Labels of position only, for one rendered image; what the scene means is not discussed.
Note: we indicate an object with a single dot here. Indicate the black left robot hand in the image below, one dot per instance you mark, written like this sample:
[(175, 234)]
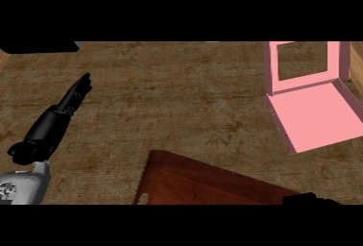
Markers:
[(48, 128)]

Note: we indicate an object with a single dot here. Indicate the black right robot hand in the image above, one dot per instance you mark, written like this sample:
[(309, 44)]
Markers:
[(309, 199)]

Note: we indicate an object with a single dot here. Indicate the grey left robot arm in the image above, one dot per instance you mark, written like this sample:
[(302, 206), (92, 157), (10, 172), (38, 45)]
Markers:
[(22, 187)]

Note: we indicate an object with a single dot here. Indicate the reddish brown wooden tray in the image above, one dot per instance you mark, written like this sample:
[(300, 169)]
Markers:
[(209, 184)]

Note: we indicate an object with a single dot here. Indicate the pink open cardboard box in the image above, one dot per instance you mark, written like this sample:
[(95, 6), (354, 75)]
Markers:
[(315, 112)]

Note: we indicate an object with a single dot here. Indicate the black appliance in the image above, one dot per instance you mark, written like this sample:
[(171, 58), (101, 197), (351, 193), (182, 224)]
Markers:
[(38, 46)]

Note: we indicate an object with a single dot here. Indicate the pale wooden panel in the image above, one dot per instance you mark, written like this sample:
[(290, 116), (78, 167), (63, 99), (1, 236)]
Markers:
[(357, 64)]

